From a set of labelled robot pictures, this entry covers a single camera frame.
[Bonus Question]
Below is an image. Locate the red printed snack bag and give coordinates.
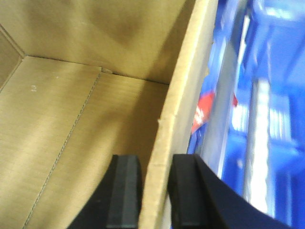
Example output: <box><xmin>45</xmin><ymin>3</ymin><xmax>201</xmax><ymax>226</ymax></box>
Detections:
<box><xmin>191</xmin><ymin>92</ymin><xmax>239</xmax><ymax>134</ymax></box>

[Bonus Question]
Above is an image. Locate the brown cardboard carton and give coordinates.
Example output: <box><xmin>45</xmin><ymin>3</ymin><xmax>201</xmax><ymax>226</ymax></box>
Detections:
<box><xmin>0</xmin><ymin>0</ymin><xmax>218</xmax><ymax>229</ymax></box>

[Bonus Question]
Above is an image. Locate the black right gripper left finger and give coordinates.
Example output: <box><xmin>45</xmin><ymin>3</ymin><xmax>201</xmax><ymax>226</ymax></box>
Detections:
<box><xmin>68</xmin><ymin>155</ymin><xmax>142</xmax><ymax>229</ymax></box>

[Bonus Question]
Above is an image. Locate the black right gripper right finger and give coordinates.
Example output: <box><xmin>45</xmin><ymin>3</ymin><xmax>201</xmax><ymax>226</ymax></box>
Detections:
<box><xmin>168</xmin><ymin>154</ymin><xmax>288</xmax><ymax>229</ymax></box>

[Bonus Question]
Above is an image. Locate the blue bin with red bag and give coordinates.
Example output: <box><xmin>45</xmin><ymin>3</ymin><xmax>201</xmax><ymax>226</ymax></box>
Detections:
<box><xmin>188</xmin><ymin>0</ymin><xmax>305</xmax><ymax>229</ymax></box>

